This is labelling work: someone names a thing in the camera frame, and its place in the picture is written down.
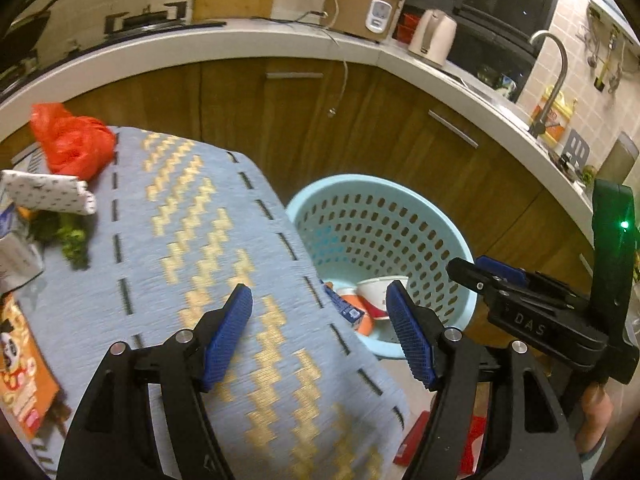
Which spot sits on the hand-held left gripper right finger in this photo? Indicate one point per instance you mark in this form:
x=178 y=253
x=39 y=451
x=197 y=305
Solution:
x=410 y=345

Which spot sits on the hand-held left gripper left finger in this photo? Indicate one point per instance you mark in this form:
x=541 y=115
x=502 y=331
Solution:
x=230 y=340

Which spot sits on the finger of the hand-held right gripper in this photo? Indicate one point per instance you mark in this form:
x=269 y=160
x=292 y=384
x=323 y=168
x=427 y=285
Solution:
x=500 y=267
x=467 y=272

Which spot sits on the light blue perforated basket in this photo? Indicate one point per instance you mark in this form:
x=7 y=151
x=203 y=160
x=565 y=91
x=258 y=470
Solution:
x=350 y=200

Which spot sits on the green leafy vegetable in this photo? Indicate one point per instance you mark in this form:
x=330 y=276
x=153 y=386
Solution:
x=72 y=240

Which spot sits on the orange snack packet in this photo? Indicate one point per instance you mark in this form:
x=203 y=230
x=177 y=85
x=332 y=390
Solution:
x=25 y=360

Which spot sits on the silver foil wrapper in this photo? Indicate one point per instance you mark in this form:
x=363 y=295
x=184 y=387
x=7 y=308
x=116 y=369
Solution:
x=17 y=260

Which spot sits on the white patterned packet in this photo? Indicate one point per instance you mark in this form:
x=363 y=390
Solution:
x=45 y=192

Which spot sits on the red plastic bag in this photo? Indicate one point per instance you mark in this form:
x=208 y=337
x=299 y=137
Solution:
x=70 y=145

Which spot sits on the person's right hand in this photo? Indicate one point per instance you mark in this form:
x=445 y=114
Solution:
x=597 y=410

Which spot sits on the white paper cup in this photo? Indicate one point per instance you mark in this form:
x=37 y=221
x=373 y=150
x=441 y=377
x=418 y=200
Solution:
x=375 y=295

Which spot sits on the red paper on floor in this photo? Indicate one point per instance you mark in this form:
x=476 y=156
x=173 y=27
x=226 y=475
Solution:
x=415 y=440

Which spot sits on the blue patterned tablecloth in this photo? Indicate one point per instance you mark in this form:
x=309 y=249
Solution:
x=175 y=260

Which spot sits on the dark knife rack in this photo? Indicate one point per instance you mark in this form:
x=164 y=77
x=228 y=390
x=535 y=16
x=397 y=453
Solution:
x=577 y=150

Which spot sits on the yellow oil bottle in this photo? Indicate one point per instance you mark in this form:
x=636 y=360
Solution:
x=562 y=120

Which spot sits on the cups by window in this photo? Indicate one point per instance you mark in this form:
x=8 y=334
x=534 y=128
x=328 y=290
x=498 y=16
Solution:
x=506 y=87

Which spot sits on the steel kitchen faucet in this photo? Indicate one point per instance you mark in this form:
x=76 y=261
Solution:
x=552 y=95

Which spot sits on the wooden base cabinet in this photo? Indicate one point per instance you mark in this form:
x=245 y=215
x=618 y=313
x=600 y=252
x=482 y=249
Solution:
x=300 y=135

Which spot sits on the cream electric kettle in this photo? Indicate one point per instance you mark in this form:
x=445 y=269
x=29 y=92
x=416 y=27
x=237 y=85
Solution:
x=432 y=35

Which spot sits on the red bowls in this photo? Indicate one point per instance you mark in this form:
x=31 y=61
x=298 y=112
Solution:
x=407 y=27

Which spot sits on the beige rice cooker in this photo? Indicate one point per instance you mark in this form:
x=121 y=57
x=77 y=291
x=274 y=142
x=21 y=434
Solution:
x=350 y=10

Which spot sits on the black gas stove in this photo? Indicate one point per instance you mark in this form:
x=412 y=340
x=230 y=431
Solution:
x=145 y=20

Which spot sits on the black wok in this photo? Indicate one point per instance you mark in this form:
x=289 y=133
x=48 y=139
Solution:
x=30 y=25

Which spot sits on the wall utensil rack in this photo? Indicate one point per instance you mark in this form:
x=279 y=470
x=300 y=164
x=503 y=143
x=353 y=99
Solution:
x=612 y=35

